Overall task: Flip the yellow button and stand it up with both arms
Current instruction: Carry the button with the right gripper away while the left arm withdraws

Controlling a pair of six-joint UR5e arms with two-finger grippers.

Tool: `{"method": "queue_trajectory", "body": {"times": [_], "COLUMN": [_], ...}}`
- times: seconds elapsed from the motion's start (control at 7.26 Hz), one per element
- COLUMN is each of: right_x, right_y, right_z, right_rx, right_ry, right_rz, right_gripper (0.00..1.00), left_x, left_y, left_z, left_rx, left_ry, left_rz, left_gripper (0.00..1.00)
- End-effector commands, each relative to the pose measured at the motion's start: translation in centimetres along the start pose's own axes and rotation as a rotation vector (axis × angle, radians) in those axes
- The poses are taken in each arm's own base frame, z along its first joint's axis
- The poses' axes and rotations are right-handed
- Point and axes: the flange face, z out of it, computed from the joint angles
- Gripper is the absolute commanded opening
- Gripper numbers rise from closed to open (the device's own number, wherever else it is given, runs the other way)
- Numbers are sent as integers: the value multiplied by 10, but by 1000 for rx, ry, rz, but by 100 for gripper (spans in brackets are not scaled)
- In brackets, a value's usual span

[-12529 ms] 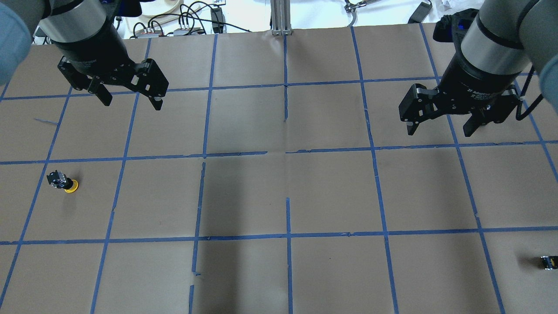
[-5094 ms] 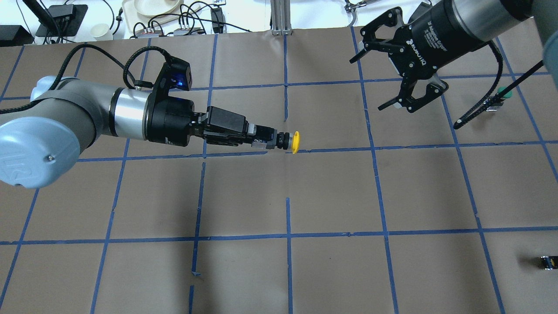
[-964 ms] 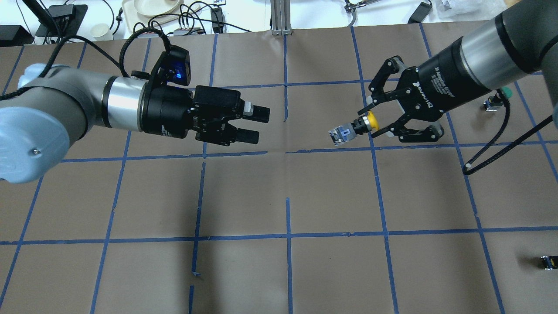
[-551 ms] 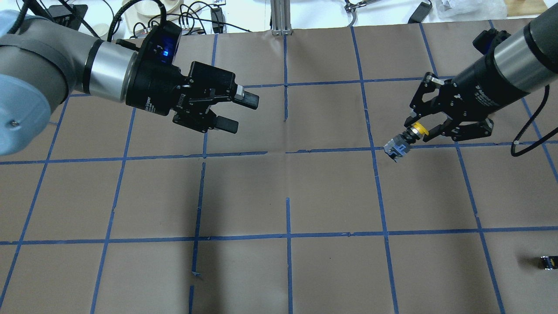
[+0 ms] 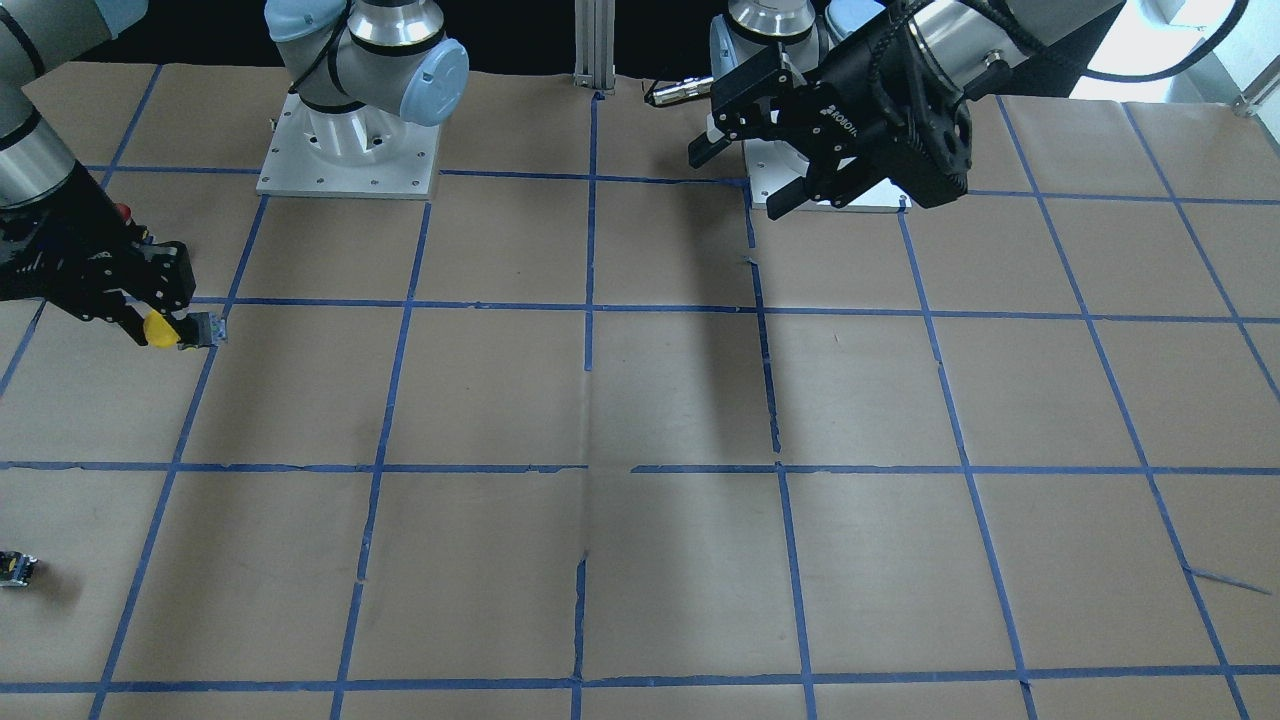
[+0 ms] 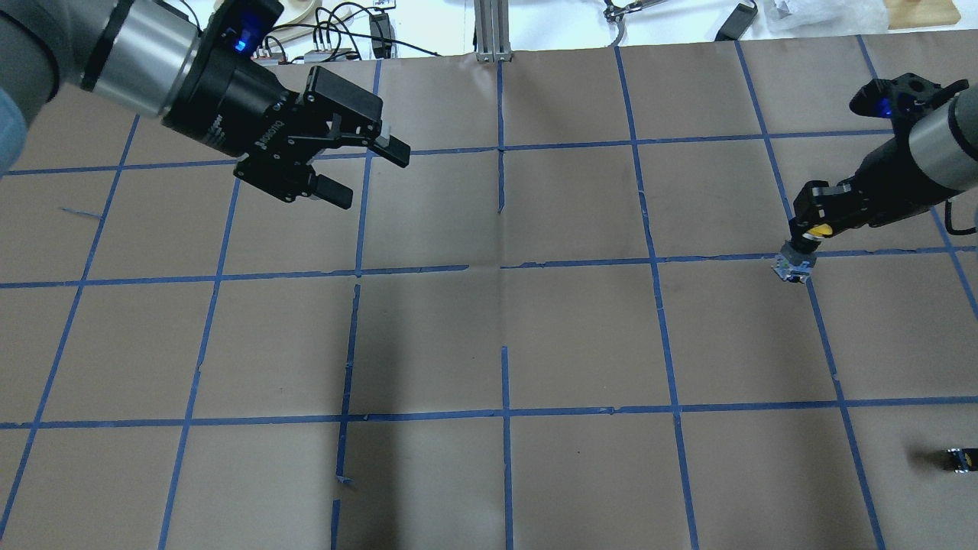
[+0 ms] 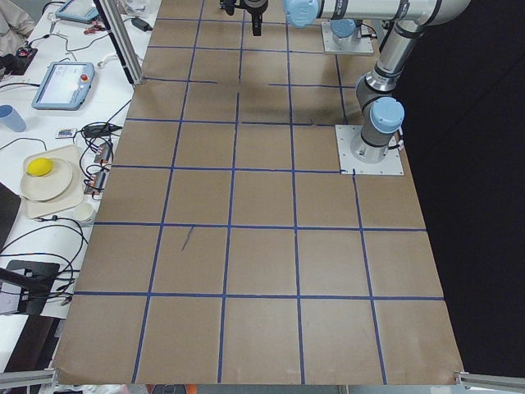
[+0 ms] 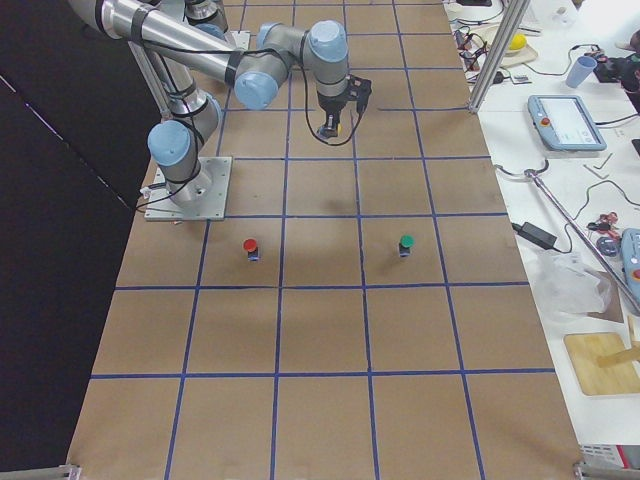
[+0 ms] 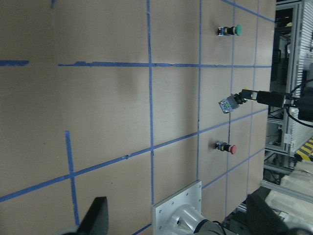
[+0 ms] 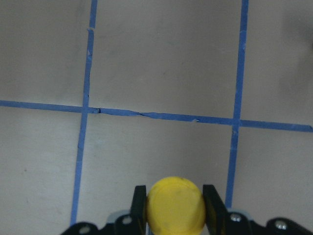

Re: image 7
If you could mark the blue teach pendant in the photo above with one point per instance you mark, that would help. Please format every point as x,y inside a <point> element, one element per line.
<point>65,86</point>
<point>82,11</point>

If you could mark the black monitor stand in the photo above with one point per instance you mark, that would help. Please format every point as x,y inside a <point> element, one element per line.
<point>26,286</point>

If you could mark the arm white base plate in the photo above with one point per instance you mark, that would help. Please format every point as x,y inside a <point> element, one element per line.
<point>358,43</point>
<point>358,158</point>

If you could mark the white plate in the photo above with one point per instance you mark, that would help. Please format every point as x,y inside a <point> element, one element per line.
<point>42,188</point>

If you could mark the aluminium frame post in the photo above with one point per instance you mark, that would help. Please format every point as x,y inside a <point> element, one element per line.
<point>112,20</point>

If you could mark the light blue plastic cup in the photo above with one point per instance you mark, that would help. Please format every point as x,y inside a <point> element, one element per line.
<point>11,118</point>

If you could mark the beige serving tray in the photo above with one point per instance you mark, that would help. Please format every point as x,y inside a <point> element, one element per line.
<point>71,197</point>

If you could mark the black power adapter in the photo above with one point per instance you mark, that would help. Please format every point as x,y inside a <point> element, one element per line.
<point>141,24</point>

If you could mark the white paper cup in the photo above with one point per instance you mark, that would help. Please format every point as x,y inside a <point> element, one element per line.
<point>84,214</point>

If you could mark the yellow fruit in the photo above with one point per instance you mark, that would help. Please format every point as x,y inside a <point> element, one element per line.
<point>39,167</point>

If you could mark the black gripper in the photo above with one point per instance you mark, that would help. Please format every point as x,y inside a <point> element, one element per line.
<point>254,9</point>

